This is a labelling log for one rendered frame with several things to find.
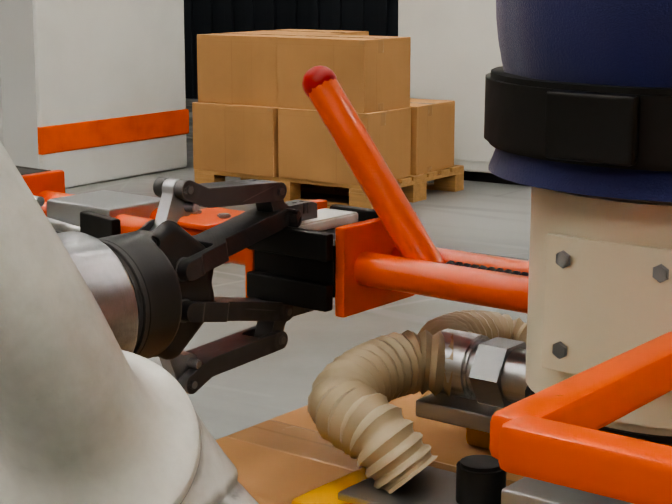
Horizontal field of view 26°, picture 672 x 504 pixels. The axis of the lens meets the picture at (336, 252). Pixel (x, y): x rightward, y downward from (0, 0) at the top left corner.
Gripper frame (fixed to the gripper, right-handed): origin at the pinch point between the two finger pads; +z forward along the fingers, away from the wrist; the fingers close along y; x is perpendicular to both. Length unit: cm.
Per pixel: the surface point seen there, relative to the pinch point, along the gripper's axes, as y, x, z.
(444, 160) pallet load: 85, -390, 618
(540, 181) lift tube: -8.0, 23.1, -10.2
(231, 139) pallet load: 71, -475, 531
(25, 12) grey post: -9, -243, 186
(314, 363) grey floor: 106, -225, 287
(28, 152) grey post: 29, -243, 185
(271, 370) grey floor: 106, -231, 272
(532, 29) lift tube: -15.8, 22.0, -9.5
